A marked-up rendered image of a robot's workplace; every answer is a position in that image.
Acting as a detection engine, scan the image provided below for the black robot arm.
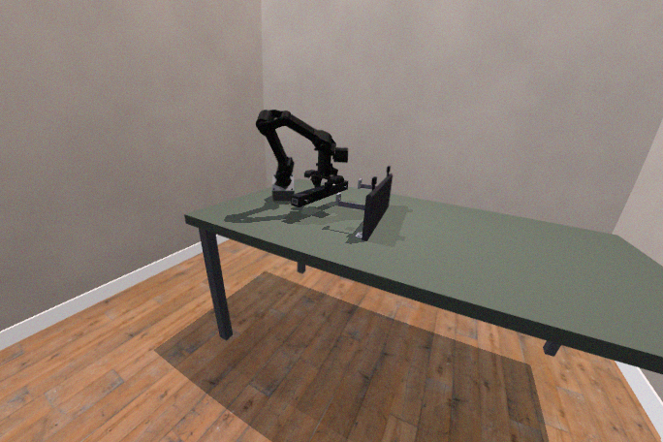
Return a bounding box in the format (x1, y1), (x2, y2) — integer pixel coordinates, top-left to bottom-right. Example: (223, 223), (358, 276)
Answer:
(256, 110), (348, 189)

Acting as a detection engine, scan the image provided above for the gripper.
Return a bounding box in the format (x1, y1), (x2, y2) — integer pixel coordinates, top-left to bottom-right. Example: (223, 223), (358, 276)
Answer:
(304, 161), (344, 196)

